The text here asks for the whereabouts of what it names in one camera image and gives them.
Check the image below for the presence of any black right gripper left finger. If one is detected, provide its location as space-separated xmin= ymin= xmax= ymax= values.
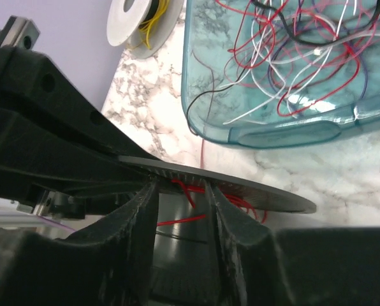
xmin=0 ymin=182 xmax=159 ymax=305

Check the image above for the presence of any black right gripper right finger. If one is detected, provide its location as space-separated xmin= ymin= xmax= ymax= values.
xmin=205 ymin=185 xmax=380 ymax=305

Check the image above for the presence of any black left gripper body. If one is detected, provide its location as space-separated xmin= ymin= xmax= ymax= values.
xmin=0 ymin=15 xmax=162 ymax=221

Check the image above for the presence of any dark grey perforated spool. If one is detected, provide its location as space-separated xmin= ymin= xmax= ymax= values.
xmin=119 ymin=156 xmax=317 ymax=305

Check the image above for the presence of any thin red wire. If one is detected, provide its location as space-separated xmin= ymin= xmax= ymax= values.
xmin=156 ymin=138 xmax=267 ymax=227

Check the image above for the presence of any teal transparent plastic bin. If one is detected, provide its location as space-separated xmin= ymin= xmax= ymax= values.
xmin=182 ymin=1 xmax=380 ymax=149

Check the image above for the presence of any white perforated spool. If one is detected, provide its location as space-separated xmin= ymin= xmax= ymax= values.
xmin=106 ymin=0 xmax=184 ymax=59

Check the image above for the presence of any tangled wire bundle in bin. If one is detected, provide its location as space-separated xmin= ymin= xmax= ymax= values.
xmin=189 ymin=0 xmax=380 ymax=138

